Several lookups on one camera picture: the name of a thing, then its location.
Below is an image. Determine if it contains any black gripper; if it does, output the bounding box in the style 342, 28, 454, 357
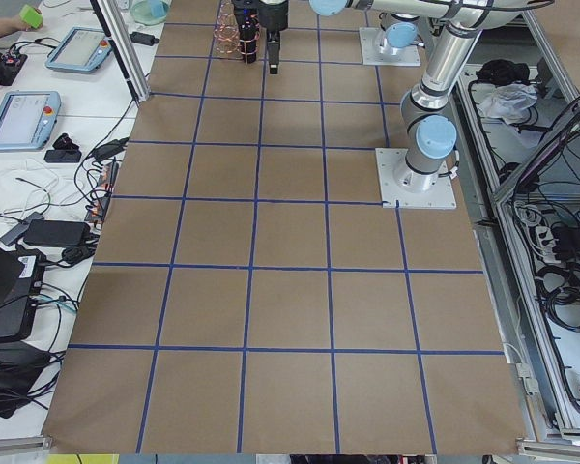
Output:
232, 0, 289, 74

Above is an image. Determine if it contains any dark glass wine bottle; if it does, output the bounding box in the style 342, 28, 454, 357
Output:
237, 8, 260, 64

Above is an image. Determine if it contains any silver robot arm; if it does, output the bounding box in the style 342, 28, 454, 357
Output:
375, 12, 425, 56
309, 1, 529, 194

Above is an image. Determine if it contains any blue teach pendant upper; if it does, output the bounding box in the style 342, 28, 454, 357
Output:
45, 27, 112, 73

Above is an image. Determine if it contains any blue teach pendant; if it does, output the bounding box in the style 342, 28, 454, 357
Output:
45, 27, 112, 73
0, 91, 62, 152

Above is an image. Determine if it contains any black cloth bundle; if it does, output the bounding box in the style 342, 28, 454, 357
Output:
476, 59, 530, 86

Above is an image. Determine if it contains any crumpled white cloth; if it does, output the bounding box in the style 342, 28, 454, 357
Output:
478, 83, 537, 124

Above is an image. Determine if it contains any small black box device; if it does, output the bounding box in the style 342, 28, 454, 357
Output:
43, 149, 82, 164

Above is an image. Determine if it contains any blue teach pendant lower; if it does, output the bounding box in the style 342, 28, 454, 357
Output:
0, 91, 62, 152

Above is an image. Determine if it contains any black power adapter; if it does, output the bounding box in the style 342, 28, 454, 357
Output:
23, 219, 90, 247

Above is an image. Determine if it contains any black laptop computer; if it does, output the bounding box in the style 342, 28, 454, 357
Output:
0, 247, 45, 343

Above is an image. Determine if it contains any copper wire wine basket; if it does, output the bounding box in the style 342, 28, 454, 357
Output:
214, 1, 244, 62

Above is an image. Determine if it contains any aluminium frame post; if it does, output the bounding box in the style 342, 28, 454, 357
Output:
90, 0, 150, 103

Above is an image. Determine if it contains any black cable coil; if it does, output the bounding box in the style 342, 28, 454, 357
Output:
544, 287, 580, 334

